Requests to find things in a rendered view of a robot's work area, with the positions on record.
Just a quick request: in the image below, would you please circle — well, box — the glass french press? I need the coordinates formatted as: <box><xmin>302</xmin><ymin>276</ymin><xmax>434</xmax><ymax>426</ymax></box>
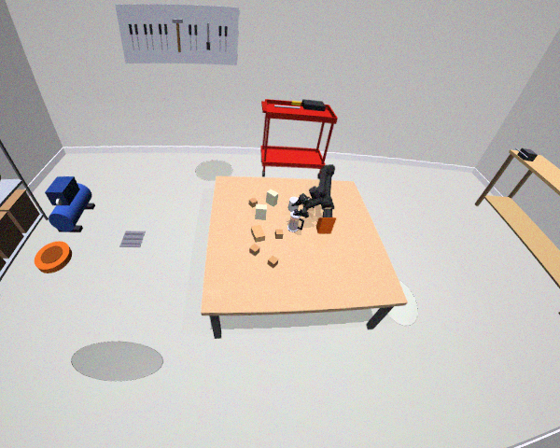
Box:
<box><xmin>287</xmin><ymin>209</ymin><xmax>304</xmax><ymax>232</ymax></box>

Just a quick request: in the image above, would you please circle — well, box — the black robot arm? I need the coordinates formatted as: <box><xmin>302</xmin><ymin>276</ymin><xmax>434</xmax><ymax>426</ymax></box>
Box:
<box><xmin>300</xmin><ymin>164</ymin><xmax>335</xmax><ymax>217</ymax></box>

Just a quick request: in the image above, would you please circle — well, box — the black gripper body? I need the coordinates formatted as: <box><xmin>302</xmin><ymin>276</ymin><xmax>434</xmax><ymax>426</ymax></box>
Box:
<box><xmin>301</xmin><ymin>198</ymin><xmax>315</xmax><ymax>218</ymax></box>

